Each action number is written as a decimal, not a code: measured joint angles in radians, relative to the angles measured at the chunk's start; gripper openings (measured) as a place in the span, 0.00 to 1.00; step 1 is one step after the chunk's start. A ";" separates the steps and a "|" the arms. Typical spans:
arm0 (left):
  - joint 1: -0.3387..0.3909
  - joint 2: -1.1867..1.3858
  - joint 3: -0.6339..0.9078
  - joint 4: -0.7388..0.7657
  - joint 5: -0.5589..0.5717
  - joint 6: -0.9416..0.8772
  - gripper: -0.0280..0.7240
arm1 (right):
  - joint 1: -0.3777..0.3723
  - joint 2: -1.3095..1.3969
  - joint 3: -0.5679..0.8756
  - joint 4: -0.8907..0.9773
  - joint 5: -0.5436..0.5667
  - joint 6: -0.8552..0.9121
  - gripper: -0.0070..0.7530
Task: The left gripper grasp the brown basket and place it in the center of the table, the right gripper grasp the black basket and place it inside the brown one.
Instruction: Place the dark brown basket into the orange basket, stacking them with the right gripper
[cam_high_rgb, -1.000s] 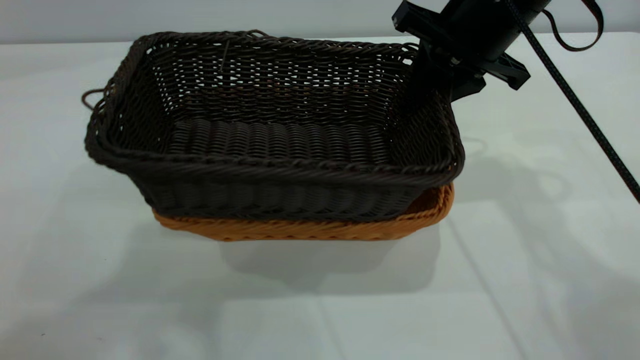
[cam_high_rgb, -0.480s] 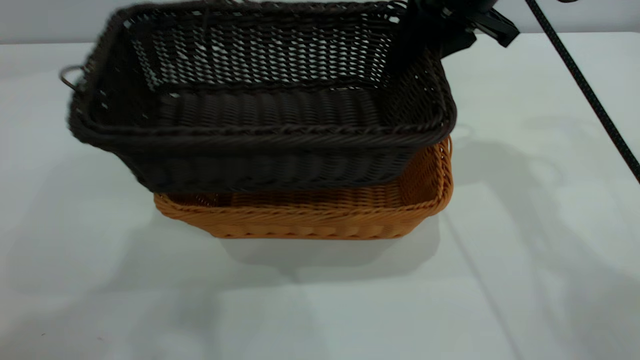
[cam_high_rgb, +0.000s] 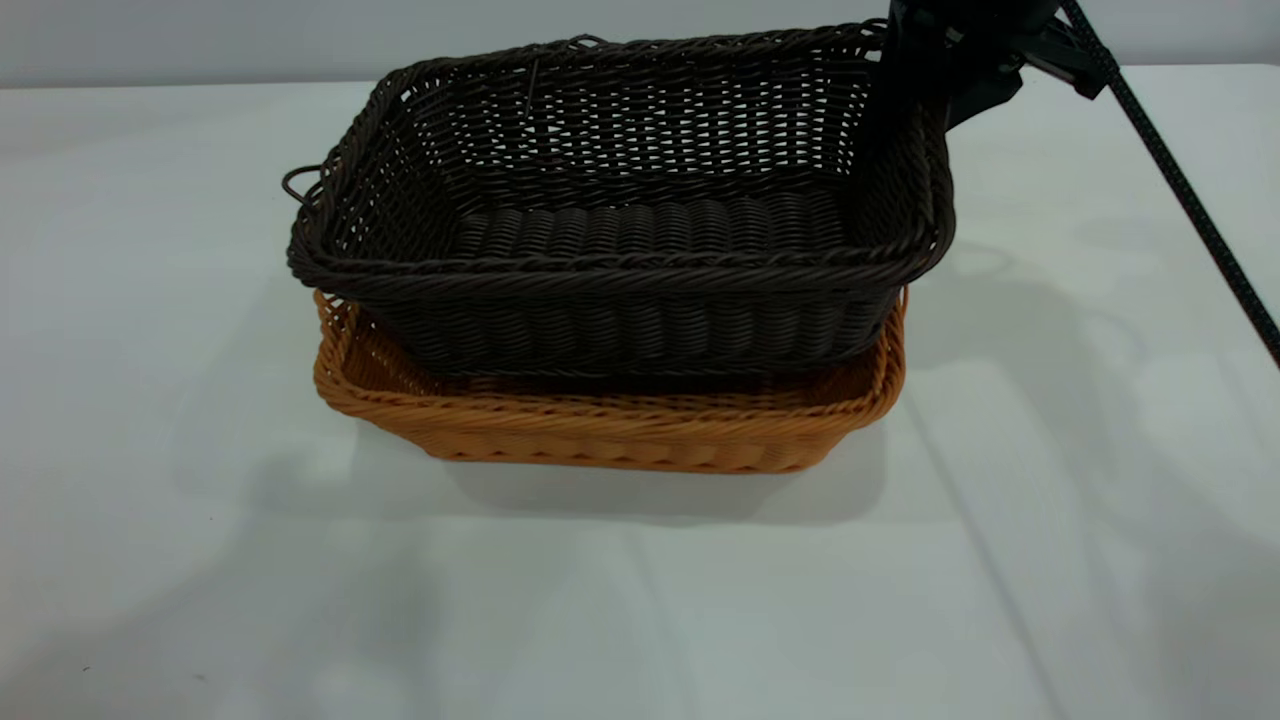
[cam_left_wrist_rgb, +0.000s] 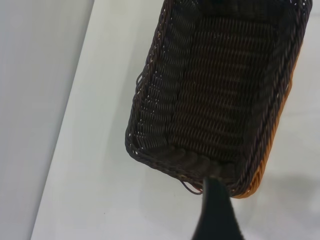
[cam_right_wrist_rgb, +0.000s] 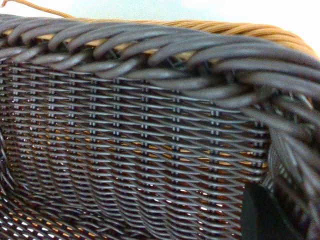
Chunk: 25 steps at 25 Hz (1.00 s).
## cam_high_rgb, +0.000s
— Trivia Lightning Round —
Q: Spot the black braided cable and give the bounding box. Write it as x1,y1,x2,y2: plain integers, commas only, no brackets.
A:
1058,0,1280,369

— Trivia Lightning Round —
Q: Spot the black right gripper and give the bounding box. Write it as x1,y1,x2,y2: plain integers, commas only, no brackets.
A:
876,0,1109,146

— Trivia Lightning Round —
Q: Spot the light brown wicker basket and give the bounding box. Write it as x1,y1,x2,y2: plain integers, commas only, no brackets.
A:
312,285,909,475

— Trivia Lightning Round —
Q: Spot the dark brown wicker basket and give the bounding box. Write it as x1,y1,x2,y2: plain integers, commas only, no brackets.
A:
283,20,958,380

